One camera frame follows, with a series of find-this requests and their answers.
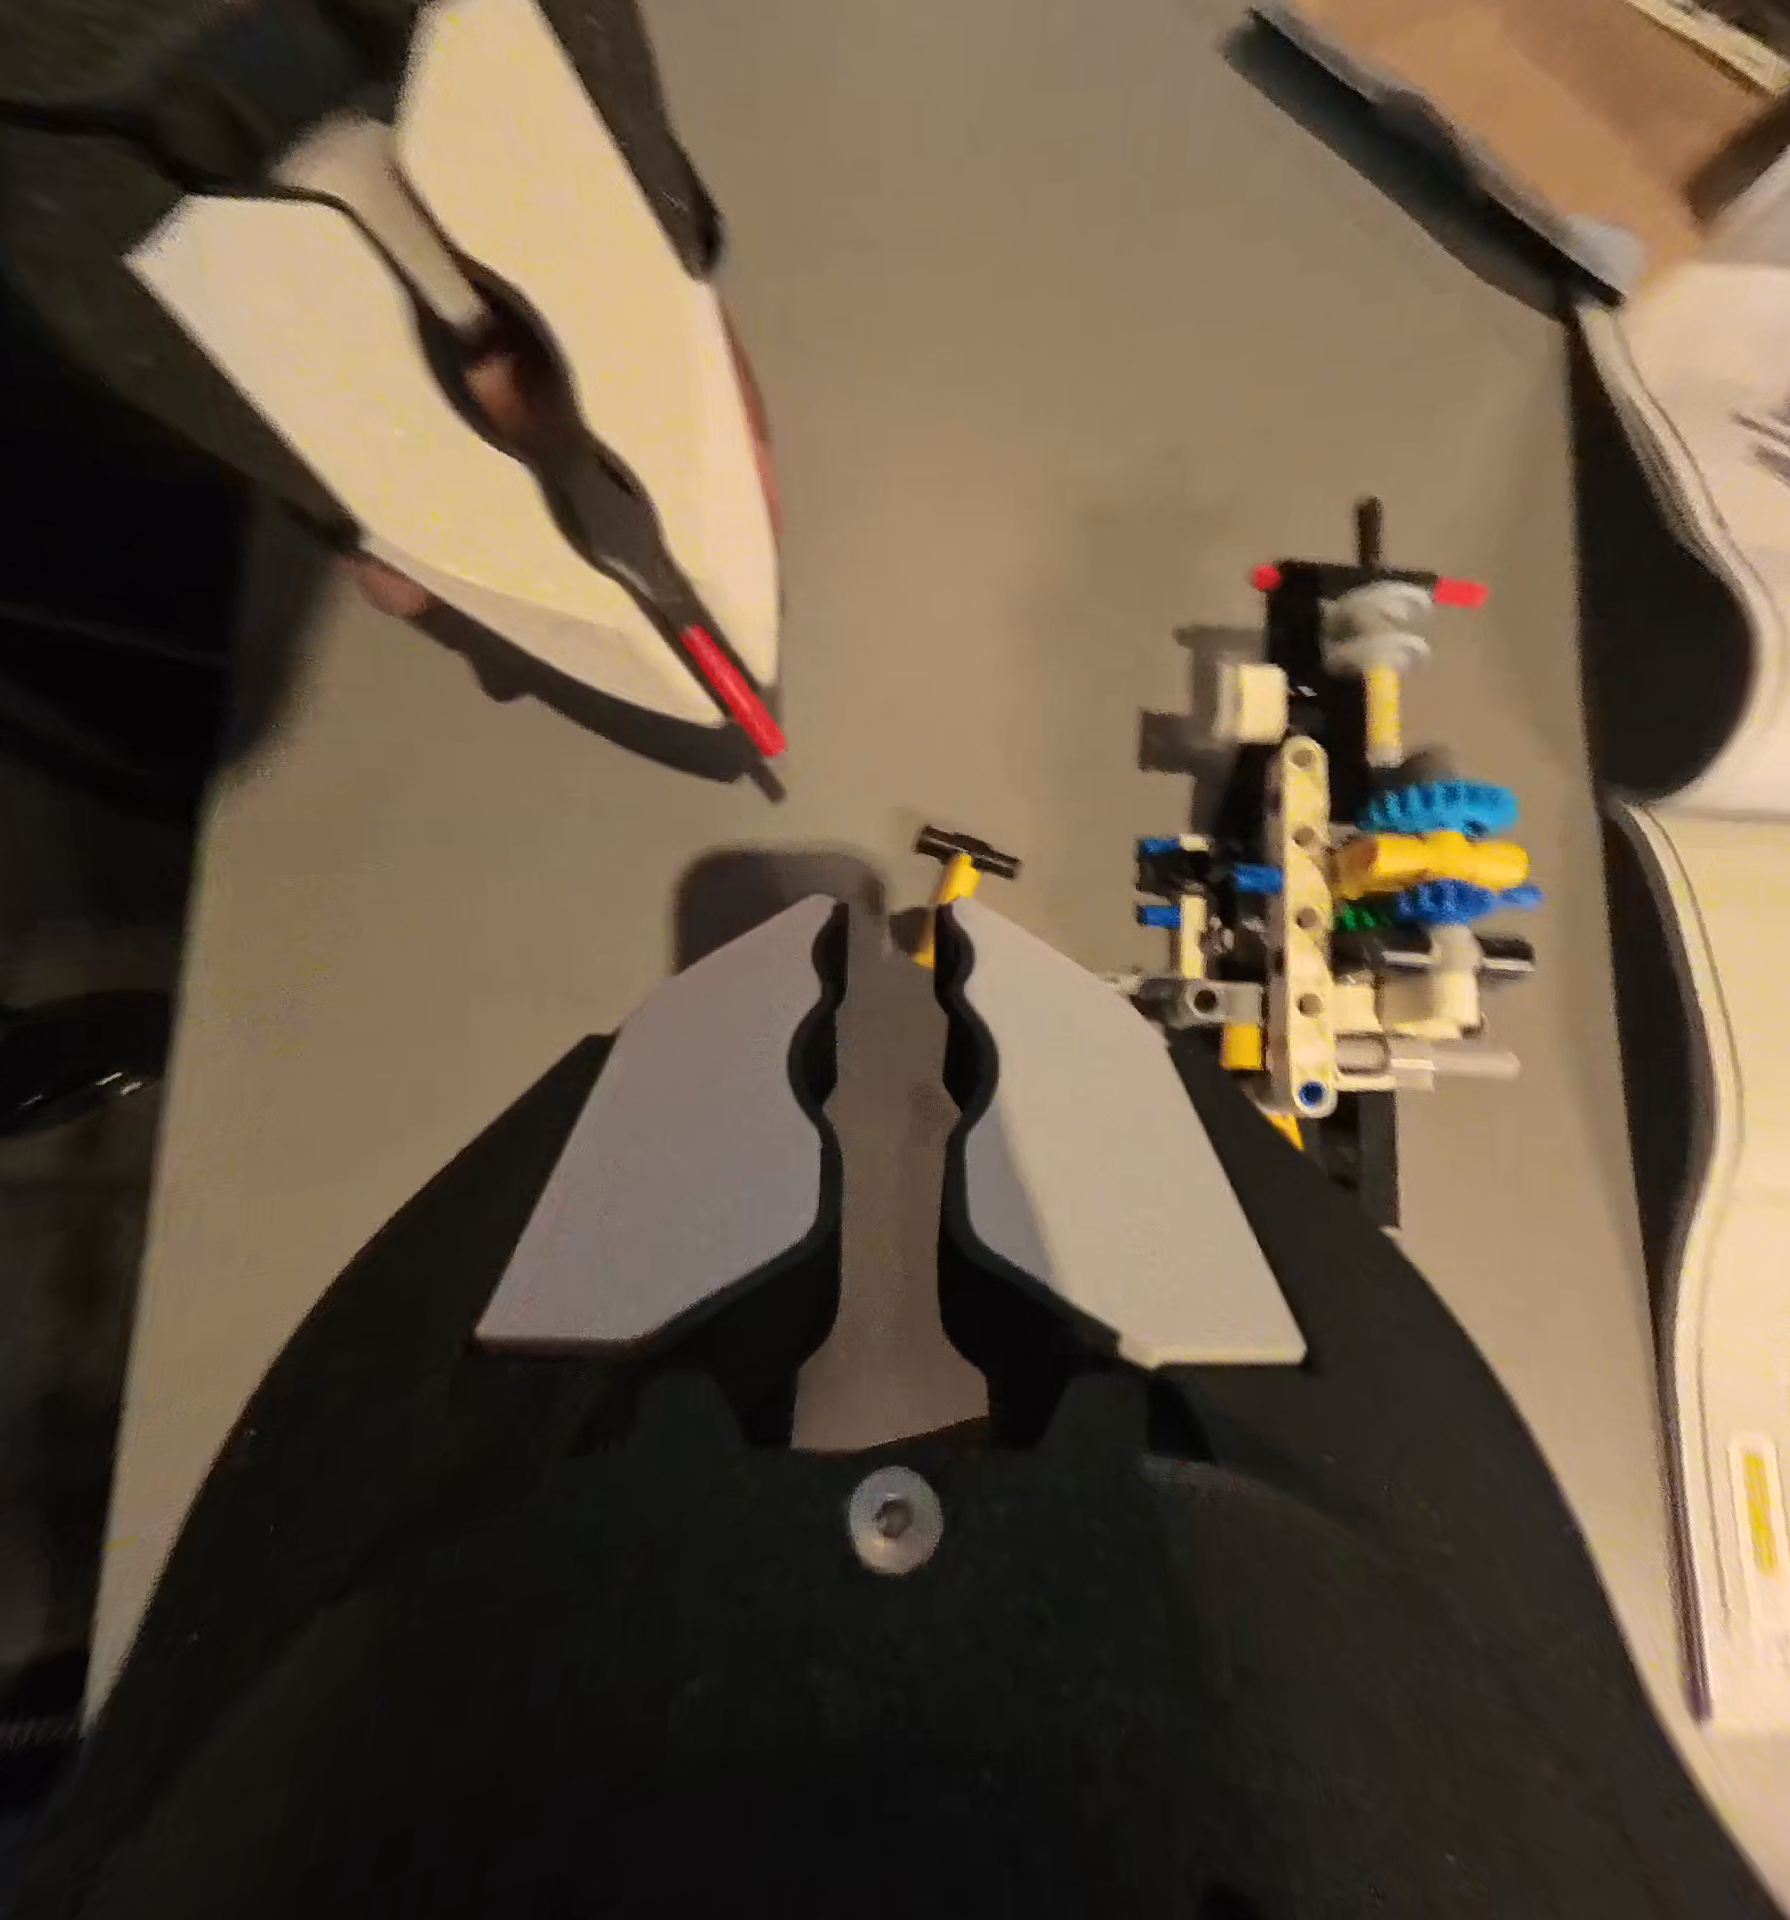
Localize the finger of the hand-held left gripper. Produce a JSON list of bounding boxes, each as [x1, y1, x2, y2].
[[126, 186, 738, 737], [390, 0, 791, 722]]

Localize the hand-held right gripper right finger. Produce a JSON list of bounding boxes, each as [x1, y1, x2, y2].
[[934, 898, 1313, 1372]]

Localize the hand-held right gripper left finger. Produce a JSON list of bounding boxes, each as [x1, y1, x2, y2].
[[467, 891, 850, 1350]]

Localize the yellow lego piece black axle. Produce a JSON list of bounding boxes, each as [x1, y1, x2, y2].
[[894, 820, 1020, 962]]

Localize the red lego axle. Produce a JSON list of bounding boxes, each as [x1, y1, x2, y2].
[[683, 623, 791, 755]]

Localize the lego technic model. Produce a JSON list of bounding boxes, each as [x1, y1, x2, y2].
[[1127, 503, 1548, 1192]]

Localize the open lego instruction booklet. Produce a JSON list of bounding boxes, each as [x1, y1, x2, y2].
[[1569, 253, 1790, 1733]]

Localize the person's left hand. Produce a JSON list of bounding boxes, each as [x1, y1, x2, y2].
[[339, 540, 433, 618]]

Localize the person's dark clothing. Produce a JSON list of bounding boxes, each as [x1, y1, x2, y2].
[[0, 302, 352, 1920]]

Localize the cardboard box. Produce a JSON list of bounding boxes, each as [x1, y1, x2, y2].
[[1252, 0, 1790, 294]]

